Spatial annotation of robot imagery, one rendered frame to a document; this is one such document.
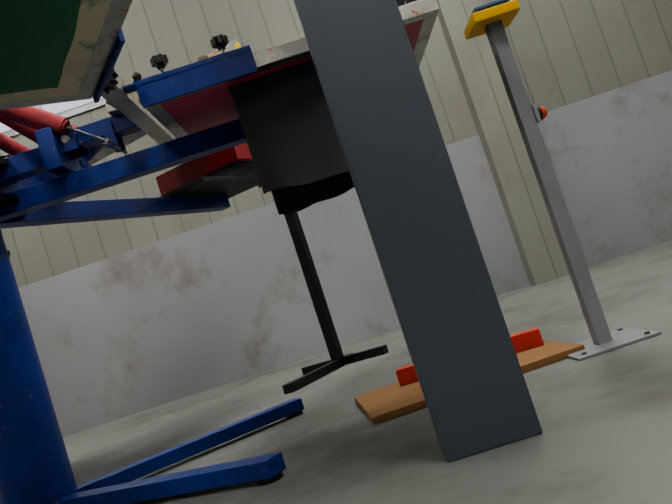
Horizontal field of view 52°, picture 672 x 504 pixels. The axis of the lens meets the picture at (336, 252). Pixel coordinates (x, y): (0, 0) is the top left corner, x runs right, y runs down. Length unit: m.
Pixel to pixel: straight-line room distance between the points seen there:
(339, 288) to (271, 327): 0.55
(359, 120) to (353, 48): 0.14
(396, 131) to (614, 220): 3.86
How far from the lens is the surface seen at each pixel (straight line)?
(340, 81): 1.32
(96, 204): 2.56
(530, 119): 1.97
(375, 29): 1.34
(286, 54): 1.80
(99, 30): 1.41
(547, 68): 5.15
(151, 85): 1.82
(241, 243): 4.87
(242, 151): 2.97
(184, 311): 4.96
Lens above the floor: 0.35
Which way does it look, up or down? 3 degrees up
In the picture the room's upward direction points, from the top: 18 degrees counter-clockwise
